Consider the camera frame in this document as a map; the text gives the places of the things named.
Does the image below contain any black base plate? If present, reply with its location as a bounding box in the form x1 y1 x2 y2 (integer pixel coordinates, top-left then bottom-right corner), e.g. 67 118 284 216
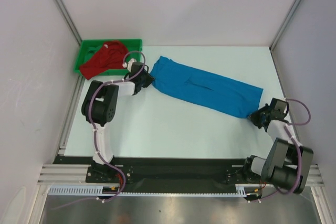
52 156 307 193

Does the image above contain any white cable duct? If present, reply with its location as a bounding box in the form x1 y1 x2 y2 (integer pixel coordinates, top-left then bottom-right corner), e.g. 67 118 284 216
48 184 120 197
235 183 273 198

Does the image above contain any red t shirt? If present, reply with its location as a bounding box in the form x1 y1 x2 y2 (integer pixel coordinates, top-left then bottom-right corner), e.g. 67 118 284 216
79 40 129 80

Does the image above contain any right white cable duct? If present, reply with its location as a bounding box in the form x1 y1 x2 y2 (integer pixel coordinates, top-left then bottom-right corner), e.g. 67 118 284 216
235 183 273 198

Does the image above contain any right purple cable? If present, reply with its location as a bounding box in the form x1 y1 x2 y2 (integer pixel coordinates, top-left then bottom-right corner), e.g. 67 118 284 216
246 99 313 204

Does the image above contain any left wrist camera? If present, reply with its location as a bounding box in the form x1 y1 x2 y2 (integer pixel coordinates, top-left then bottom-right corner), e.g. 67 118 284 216
122 58 137 72

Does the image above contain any blue polo shirt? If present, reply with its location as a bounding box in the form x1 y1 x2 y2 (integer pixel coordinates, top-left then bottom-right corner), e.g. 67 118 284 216
151 56 263 119

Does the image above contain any front aluminium rail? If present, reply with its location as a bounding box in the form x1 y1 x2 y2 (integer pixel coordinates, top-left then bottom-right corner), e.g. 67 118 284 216
37 164 324 187

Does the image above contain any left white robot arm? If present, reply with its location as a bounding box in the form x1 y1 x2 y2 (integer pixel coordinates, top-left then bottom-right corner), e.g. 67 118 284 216
81 60 154 183

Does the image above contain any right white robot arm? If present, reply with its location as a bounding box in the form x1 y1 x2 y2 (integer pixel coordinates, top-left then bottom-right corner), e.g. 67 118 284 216
242 98 313 195

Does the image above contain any right aluminium frame post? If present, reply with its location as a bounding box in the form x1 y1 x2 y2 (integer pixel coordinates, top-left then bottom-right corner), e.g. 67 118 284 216
269 0 303 52

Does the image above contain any aluminium frame post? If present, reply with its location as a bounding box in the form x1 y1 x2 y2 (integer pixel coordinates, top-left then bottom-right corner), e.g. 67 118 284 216
53 0 82 46
269 0 303 52

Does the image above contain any left white cable duct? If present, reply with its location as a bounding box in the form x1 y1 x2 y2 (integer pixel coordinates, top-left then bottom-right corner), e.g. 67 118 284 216
48 184 120 197

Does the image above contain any green plastic bin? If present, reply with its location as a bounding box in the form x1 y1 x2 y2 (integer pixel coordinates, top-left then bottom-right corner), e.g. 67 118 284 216
73 39 142 76

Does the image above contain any left aluminium frame post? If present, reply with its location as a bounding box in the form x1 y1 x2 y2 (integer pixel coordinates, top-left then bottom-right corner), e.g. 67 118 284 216
53 0 82 46

